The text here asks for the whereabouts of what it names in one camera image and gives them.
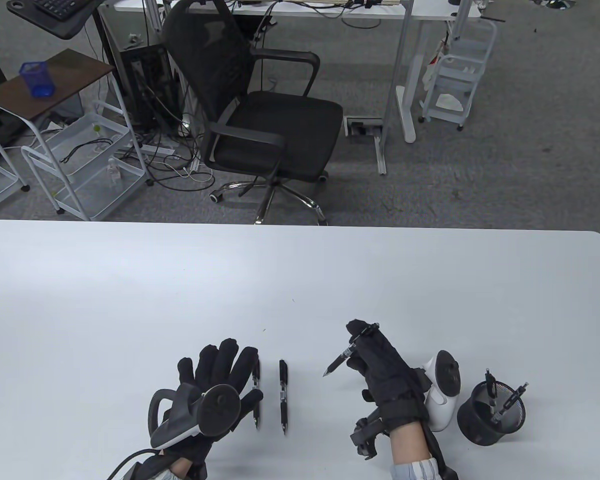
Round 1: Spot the blue mesh cup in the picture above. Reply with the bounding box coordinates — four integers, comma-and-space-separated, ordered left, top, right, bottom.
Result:
19, 61, 57, 98

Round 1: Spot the person's left hand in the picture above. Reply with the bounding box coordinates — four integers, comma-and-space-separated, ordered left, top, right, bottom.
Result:
152, 338, 265, 463

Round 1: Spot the black computer tower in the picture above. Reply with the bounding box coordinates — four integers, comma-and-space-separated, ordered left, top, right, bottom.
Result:
117, 44, 178, 133

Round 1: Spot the tangle of floor cables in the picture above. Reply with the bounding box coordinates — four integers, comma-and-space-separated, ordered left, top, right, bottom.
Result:
115, 115, 216, 193

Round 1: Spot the black mesh pen holder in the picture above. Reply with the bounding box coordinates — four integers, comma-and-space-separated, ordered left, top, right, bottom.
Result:
456, 380, 527, 447

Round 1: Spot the white office desk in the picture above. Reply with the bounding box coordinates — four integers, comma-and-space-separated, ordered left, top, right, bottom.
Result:
100, 0, 483, 176

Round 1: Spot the aluminium frame post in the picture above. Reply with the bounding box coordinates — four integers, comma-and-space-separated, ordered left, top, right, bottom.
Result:
141, 0, 170, 36

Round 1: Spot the person's right hand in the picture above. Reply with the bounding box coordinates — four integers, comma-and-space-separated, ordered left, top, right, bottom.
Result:
346, 319, 431, 432

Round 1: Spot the black keyboard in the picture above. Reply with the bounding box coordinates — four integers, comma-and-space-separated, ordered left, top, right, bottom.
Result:
32, 0, 93, 21

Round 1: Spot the white plastic utility cart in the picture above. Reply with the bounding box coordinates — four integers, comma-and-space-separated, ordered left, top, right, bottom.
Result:
419, 19, 498, 132

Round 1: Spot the brown-top white rolling cart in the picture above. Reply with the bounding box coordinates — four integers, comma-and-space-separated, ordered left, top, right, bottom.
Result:
0, 48, 151, 222

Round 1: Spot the person's left forearm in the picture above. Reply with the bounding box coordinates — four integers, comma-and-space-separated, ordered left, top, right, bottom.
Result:
162, 452, 196, 480

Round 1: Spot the black battery box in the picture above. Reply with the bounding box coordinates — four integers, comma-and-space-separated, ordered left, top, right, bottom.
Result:
130, 452, 166, 480

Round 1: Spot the black mesh office chair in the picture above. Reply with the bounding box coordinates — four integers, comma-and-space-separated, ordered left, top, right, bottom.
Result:
161, 0, 344, 226

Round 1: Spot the person's right forearm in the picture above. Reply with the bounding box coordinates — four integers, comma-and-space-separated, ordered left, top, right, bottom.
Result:
389, 420, 443, 480

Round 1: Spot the black cable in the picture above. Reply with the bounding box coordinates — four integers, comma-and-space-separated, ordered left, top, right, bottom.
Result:
106, 447, 153, 480

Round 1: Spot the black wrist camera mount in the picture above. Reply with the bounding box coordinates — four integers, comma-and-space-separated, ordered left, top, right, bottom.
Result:
190, 450, 212, 480
350, 407, 388, 460

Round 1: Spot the metal floor outlet box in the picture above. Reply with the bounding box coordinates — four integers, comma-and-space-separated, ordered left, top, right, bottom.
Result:
344, 116, 384, 138

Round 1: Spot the thin black cord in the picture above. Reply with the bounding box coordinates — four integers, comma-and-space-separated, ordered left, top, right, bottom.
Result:
60, 138, 113, 164

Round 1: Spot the black and white controller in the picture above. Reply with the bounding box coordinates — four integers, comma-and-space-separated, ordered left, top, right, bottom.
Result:
148, 384, 242, 449
422, 350, 462, 432

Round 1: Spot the white and red hanging bag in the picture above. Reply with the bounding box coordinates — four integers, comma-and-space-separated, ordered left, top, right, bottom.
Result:
422, 40, 451, 92

